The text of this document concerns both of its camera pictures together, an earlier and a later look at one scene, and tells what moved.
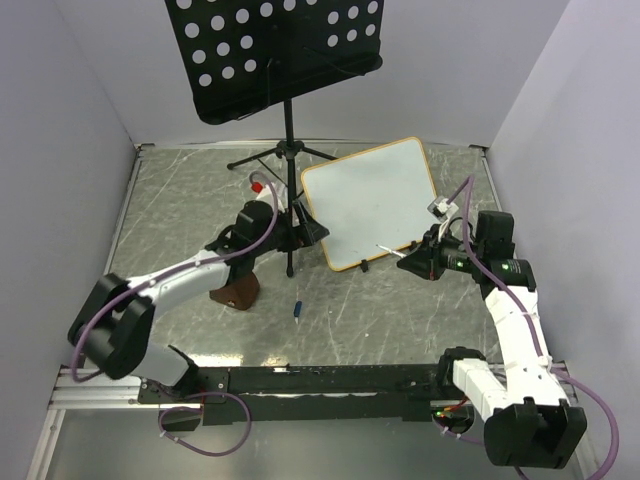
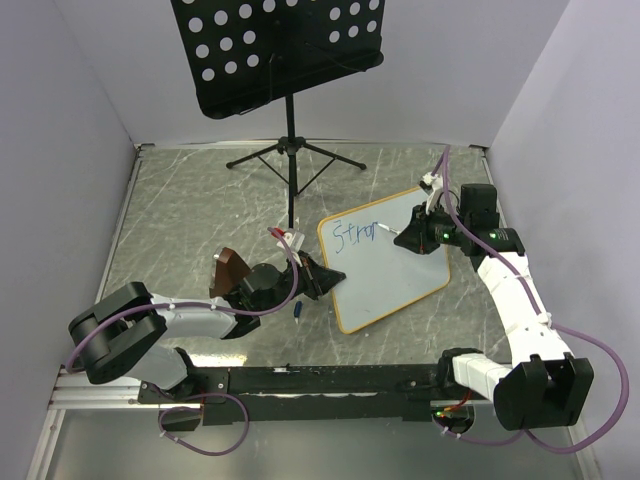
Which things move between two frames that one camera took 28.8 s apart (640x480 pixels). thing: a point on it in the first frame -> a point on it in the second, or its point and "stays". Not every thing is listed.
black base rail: (307, 394) stays
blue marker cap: (298, 309) stays
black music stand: (244, 56) stays
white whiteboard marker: (402, 255) -> (385, 227)
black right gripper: (425, 260) -> (415, 237)
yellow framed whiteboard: (375, 198) -> (381, 276)
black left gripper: (312, 230) -> (318, 280)
